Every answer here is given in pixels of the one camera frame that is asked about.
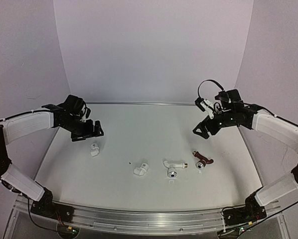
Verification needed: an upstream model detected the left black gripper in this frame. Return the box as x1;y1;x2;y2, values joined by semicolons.
61;116;104;142

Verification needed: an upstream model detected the white faucet chrome knob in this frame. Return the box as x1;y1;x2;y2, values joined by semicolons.
163;160;188;178

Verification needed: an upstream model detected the white elbow fitting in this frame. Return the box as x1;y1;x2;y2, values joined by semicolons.
134;163;149;177

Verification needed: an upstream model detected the white elbow fitting far left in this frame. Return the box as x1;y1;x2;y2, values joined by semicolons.
90;143;100;157

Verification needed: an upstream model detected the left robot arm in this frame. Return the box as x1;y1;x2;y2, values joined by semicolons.
0;95;104;217

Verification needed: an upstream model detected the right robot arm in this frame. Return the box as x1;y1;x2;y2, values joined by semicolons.
193;89;298;214

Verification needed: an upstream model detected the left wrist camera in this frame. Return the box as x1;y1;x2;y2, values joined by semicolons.
79;105;91;122

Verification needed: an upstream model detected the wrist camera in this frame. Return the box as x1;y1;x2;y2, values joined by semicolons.
195;97;214;119
79;105;91;122

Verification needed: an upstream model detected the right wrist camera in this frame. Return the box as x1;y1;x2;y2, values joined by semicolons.
195;97;214;119

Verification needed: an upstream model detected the right camera black cable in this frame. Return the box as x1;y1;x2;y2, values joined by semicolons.
197;79;225;100

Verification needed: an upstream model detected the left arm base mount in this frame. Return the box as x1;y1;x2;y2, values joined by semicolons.
30;192;74;223

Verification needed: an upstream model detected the aluminium front rail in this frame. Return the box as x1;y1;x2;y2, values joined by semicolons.
13;194;283;236

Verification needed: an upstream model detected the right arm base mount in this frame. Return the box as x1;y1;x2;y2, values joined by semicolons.
221;196;267;226

